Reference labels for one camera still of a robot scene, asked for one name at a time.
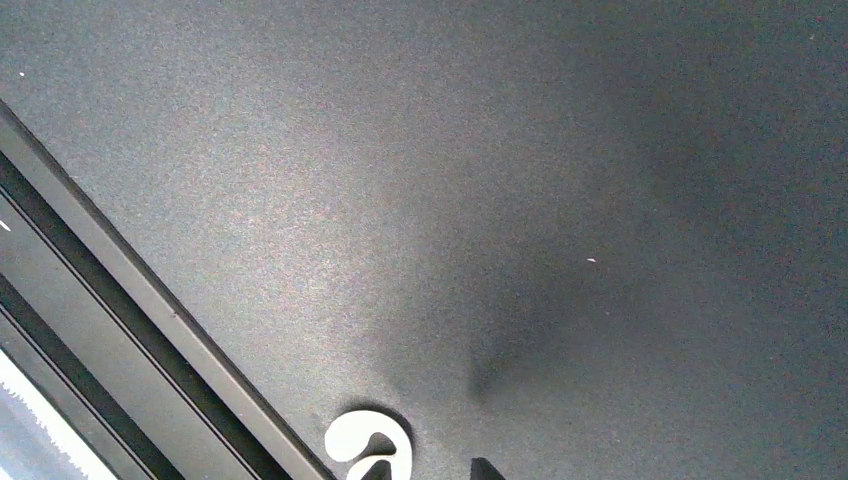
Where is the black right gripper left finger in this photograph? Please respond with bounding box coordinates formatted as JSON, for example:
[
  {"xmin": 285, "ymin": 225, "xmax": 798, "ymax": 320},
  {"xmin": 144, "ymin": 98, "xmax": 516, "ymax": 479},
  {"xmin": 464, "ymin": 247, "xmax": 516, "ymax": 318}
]
[{"xmin": 362, "ymin": 460, "xmax": 392, "ymax": 480}]

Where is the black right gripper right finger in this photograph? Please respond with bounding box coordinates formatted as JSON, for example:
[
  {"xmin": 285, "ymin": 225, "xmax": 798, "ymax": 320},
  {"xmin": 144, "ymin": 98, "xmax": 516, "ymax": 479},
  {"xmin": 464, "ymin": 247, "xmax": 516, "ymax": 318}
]
[{"xmin": 470, "ymin": 457, "xmax": 505, "ymax": 480}]

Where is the white earbud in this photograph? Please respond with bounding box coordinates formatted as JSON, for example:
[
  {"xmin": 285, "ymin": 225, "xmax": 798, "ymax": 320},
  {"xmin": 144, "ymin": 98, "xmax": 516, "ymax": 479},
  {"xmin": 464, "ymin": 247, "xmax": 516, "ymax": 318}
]
[{"xmin": 324, "ymin": 410, "xmax": 414, "ymax": 480}]

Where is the black front mounting rail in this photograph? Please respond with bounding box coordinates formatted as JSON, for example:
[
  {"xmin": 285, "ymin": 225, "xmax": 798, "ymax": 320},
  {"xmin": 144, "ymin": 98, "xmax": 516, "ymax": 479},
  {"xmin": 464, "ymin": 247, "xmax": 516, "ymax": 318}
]
[{"xmin": 1, "ymin": 107, "xmax": 329, "ymax": 479}]

